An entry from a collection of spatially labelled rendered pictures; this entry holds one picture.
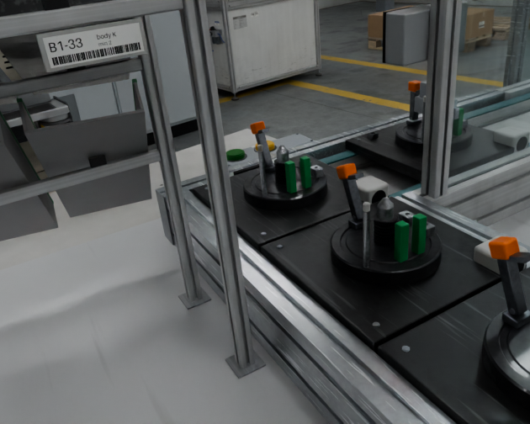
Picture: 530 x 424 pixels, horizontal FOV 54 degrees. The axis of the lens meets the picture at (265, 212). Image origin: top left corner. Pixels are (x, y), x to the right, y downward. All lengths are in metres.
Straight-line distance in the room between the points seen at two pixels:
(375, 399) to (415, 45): 0.48
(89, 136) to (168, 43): 3.50
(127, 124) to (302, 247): 0.28
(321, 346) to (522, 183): 0.58
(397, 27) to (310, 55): 4.89
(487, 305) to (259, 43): 4.73
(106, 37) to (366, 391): 0.40
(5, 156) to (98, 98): 3.33
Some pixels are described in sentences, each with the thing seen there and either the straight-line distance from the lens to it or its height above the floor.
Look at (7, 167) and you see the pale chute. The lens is 0.64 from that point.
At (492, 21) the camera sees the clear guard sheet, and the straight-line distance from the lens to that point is 0.87.
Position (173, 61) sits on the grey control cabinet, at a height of 0.59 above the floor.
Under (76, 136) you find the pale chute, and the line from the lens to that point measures 0.64.
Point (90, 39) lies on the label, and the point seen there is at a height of 1.29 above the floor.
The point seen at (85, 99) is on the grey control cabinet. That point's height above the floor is 0.47.
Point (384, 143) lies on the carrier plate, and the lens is 1.05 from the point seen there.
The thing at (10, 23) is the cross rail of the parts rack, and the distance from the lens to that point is 0.47.
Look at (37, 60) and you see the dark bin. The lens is 0.64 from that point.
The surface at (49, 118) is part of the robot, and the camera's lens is 1.35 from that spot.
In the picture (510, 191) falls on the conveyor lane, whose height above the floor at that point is 0.91.
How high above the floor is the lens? 1.35
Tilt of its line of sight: 28 degrees down
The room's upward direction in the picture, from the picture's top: 6 degrees counter-clockwise
